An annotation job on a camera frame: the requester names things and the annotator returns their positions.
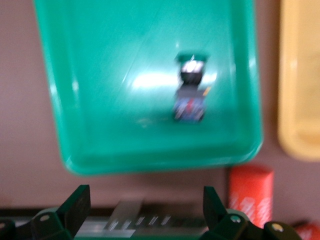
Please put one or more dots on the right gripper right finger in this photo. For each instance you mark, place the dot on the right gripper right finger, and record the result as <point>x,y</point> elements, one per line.
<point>217,221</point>

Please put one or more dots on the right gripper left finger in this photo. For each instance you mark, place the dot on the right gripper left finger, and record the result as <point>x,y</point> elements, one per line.
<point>72,215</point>

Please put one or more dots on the orange 4680 cylinder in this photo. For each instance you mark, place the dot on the orange 4680 cylinder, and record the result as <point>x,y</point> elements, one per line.
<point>308,232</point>
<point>250,190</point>

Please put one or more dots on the green push button switch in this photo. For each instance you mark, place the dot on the green push button switch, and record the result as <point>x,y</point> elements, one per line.
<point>190,105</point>

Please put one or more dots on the green belt conveyor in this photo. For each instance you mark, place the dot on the green belt conveyor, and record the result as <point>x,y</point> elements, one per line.
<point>130,220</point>

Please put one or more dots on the green plastic tray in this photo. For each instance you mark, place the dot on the green plastic tray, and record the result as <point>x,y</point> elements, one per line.
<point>125,75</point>

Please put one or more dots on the yellow plastic tray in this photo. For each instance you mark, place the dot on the yellow plastic tray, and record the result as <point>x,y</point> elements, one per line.
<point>300,75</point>

